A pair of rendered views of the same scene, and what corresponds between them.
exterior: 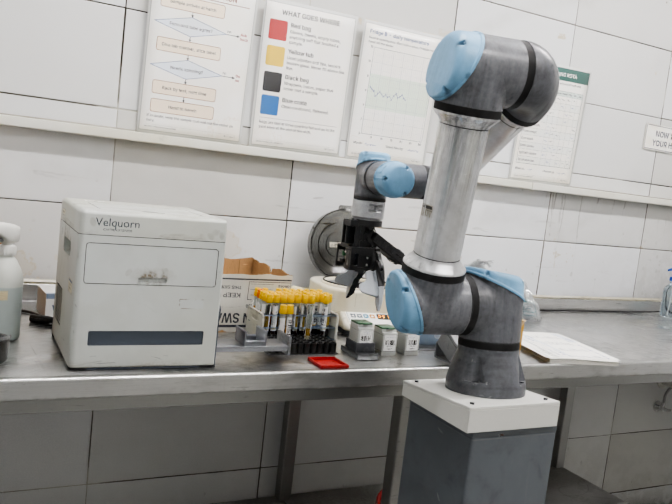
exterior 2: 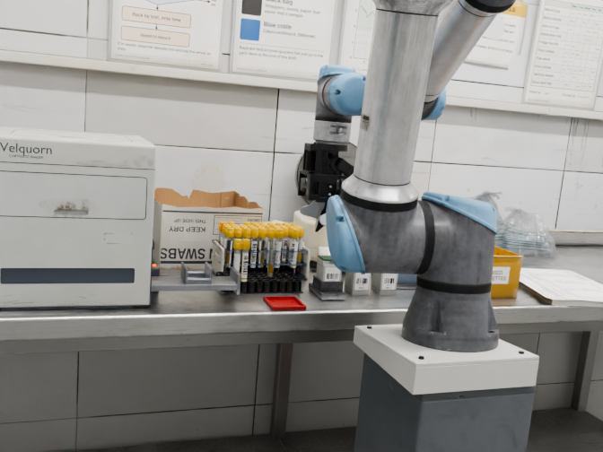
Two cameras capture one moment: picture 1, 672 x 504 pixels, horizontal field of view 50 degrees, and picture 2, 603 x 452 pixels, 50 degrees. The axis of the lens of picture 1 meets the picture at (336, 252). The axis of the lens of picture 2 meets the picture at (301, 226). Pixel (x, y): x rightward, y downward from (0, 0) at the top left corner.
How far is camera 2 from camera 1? 40 cm
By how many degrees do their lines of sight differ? 9
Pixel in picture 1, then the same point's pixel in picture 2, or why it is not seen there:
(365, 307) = not seen: hidden behind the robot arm
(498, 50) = not seen: outside the picture
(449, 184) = (387, 87)
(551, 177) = (572, 101)
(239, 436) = (231, 373)
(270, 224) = (256, 156)
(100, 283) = (11, 215)
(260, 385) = (200, 328)
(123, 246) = (34, 174)
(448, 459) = (398, 421)
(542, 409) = (515, 366)
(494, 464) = (452, 430)
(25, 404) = not seen: outside the picture
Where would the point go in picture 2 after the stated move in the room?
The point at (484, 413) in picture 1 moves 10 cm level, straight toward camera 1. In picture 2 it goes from (435, 370) to (421, 396)
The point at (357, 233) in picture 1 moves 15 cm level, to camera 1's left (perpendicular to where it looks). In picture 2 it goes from (318, 159) to (246, 152)
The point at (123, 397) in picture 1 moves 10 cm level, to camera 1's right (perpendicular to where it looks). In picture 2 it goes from (45, 340) to (99, 348)
